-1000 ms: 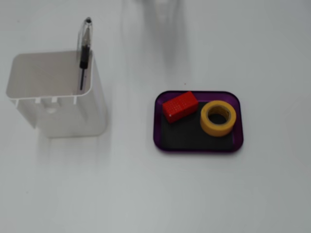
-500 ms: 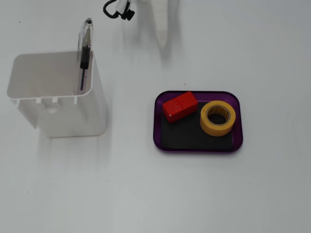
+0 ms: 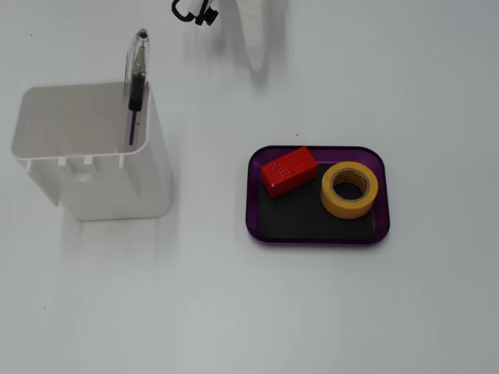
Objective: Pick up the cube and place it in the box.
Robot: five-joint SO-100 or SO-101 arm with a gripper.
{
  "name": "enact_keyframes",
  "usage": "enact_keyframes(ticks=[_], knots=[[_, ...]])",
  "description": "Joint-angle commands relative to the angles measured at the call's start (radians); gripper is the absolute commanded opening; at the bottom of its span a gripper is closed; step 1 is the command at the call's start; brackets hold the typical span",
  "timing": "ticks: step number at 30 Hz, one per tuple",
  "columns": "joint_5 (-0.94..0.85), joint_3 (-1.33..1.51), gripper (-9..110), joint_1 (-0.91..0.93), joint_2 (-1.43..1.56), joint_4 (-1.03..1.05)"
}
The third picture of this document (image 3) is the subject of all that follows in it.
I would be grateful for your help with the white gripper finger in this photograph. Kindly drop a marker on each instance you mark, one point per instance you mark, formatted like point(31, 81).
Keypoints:
point(255, 35)

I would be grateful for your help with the white plastic container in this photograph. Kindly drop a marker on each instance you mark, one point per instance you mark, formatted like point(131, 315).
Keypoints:
point(117, 187)

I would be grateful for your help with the clear black ballpoint pen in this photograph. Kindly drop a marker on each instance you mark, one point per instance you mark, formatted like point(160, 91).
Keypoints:
point(136, 85)

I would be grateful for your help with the purple metal tray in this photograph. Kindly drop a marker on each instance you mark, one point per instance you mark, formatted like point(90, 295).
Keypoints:
point(384, 202)

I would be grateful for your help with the black tray liner mat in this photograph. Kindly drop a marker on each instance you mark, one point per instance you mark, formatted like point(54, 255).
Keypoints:
point(304, 218)

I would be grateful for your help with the red rectangular cube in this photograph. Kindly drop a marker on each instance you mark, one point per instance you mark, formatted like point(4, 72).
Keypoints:
point(288, 171)

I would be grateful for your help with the yellow masking tape roll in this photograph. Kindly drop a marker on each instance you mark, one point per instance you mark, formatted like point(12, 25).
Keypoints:
point(331, 202)

